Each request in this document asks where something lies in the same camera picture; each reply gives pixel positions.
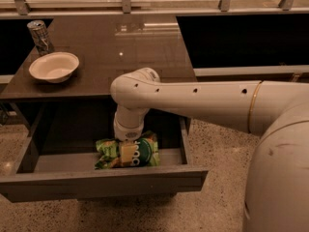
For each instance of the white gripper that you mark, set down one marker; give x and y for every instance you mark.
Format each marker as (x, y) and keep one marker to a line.
(128, 133)

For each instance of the green rice chip bag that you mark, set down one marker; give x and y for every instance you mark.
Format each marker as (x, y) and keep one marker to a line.
(146, 152)

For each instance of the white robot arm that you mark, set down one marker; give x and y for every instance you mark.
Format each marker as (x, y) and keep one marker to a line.
(277, 188)

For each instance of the grey open drawer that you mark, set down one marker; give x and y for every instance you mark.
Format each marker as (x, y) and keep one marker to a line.
(57, 160)

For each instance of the white paper bowl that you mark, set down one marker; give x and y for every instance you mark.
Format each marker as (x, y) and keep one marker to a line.
(55, 67)

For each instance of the crushed silver drink can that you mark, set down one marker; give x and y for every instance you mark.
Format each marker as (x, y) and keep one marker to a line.
(39, 34)

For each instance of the white low bench rail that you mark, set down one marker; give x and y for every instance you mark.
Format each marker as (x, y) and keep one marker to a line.
(280, 73)

